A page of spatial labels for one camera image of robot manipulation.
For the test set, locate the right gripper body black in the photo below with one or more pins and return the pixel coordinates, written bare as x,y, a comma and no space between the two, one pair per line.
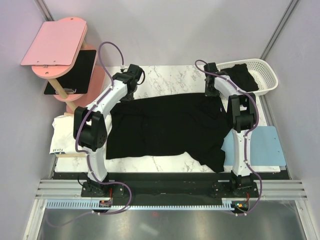
211,92

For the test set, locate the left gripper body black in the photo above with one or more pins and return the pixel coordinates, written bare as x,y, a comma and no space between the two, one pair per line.
130,96

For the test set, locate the black t shirt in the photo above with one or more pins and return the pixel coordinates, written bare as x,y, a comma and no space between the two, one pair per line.
170,125
240,75

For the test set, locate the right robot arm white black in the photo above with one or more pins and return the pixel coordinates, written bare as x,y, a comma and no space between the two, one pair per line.
241,116

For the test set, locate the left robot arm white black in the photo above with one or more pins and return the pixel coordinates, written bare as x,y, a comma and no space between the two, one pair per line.
89,128

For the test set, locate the black t shirt in basket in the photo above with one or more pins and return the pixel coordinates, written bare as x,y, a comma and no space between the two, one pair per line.
240,75

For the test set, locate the black clipboard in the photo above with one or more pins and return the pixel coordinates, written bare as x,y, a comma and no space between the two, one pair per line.
77,80

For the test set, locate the white plastic basket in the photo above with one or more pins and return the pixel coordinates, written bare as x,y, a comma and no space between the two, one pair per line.
260,70

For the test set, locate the light blue folding board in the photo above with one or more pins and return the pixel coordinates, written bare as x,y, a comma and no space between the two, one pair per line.
265,149

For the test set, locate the pink tiered shelf stand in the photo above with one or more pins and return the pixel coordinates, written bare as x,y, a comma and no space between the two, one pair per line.
53,54

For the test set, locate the white folded t shirt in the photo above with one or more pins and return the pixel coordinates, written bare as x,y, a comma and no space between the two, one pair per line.
62,135

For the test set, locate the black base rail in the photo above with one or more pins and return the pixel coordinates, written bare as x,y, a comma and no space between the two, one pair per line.
217,185

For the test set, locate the light blue cable duct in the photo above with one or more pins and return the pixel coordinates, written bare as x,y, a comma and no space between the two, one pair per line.
77,204

